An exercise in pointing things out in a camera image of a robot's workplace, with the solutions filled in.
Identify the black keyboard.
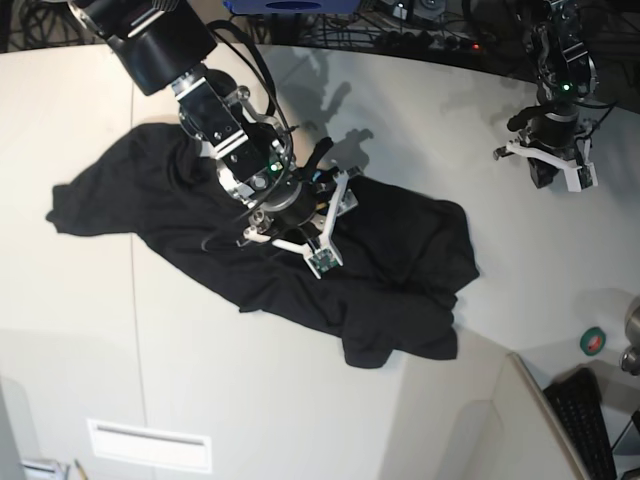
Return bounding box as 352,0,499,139
543,367,617,480

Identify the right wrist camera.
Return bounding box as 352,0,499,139
304,246,344,279

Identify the silver metal cylinder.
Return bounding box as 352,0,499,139
620,297,639,377

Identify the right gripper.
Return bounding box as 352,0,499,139
236,169,362,253

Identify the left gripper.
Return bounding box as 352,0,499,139
493,102,595,189

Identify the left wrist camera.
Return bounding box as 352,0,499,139
564,163,598,193

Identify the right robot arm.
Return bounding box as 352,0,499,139
68,1,357,259

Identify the green tape roll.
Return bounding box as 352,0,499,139
579,327,607,357

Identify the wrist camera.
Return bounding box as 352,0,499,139
564,163,598,193
304,246,344,279

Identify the power strip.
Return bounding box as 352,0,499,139
374,29,482,54

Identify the pencil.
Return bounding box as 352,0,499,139
74,459,89,480

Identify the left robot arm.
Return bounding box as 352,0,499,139
493,1,598,192

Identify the black t-shirt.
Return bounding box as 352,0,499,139
47,123,480,369

